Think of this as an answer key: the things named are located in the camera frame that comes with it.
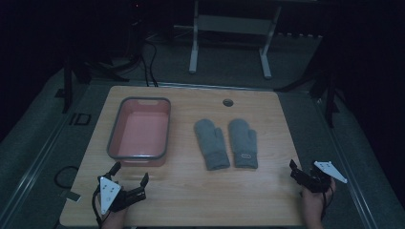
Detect black floor cables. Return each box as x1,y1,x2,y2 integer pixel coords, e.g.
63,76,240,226
139,39,160,88

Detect right hand-held gripper black cable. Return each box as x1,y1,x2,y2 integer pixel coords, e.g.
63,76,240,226
319,185,336,221

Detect black metal stand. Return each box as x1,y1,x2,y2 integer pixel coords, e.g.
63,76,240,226
56,56,75,115
309,71,341,129

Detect grey mitten with label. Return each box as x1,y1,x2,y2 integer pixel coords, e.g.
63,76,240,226
227,117,259,170

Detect person's left hand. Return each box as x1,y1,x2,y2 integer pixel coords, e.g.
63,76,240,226
100,207,129,229

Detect left hand-held gripper black cable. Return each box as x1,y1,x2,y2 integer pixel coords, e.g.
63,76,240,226
91,185,111,229

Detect person's right hand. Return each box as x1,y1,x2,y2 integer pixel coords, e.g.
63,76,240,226
301,177,337,229

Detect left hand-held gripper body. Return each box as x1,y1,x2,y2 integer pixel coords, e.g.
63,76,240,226
99,176,148,217

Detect black cable loop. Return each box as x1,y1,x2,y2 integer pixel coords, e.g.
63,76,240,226
53,165,80,190

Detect white metal desk frame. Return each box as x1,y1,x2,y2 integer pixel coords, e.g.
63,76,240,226
173,0,283,80

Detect hand-held gripper black cable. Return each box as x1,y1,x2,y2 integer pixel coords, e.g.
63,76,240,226
319,185,336,221
91,185,111,229

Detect grey tape strip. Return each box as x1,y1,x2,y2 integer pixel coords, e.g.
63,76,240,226
61,189,82,203

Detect plain grey mitten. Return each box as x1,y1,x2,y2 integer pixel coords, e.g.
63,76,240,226
193,118,231,172

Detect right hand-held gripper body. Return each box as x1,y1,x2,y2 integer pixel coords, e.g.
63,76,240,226
298,159,349,195

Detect pink basin with grey rim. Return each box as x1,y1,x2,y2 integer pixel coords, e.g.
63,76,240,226
106,96,172,168

